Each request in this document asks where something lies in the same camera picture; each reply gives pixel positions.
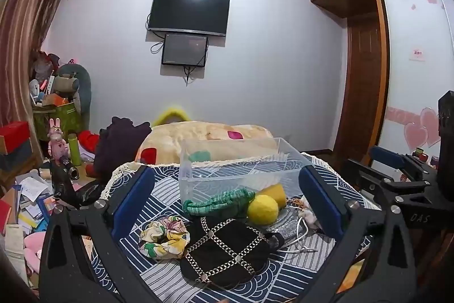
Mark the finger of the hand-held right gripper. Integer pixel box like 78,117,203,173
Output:
342,158,432,205
367,146,440,183

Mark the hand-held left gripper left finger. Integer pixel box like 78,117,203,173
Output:
38,164,160,303

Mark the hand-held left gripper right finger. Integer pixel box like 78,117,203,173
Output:
298,164,418,303

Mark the small floral fabric pouch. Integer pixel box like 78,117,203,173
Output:
299,198,322,230

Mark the blue white wave-pattern tablecloth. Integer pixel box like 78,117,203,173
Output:
90,152,384,303

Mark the yellow sponge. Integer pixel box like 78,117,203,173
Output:
260,183,287,208

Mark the floral fabric scrunchie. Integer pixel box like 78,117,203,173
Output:
138,216,190,260

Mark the dark purple plush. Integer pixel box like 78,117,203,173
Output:
94,116,153,183

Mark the yellow felt ball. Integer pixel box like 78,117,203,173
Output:
247,195,279,226

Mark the white wardrobe door with hearts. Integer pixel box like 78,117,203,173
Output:
376,0,454,162

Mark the black flashlight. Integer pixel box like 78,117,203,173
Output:
58,154,79,180

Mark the brown wooden door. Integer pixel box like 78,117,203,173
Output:
333,17,386,156

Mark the red cloth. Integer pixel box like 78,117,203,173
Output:
79,131,102,153

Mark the green bottle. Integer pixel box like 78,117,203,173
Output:
68,133,82,167

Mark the green knitted cloth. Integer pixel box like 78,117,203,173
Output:
183,189,256,217

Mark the pink bunny toy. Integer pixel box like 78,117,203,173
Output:
48,118,70,160

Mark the yellow fuzzy plush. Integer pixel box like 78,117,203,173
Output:
153,106,189,128

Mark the clear plastic storage bin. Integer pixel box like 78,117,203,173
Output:
178,137,314,215

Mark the pile of papers and books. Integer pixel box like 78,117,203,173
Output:
0,167,69,289

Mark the green bag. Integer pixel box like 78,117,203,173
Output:
33,101,83,142

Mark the pink plush toy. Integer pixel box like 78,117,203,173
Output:
24,231,47,272

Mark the grey box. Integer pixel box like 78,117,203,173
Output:
0,141,35,172

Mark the grey plush toy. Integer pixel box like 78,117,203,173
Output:
53,63,92,124

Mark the red box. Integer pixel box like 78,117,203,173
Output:
0,121,32,152

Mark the small white fan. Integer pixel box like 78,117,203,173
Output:
29,79,42,105

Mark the striped brown curtain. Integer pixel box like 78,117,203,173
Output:
0,0,77,162

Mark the white cable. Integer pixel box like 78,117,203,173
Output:
280,212,320,254

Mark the black pouch with chain pattern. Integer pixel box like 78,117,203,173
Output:
180,217,284,289

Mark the black monitor cable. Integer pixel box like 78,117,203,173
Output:
182,65,198,87

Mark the black television cable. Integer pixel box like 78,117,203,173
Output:
145,14,164,54

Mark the small wall-mounted monitor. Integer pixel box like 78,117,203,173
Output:
161,33,209,67

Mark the wall-mounted black television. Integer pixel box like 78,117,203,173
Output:
147,0,230,37

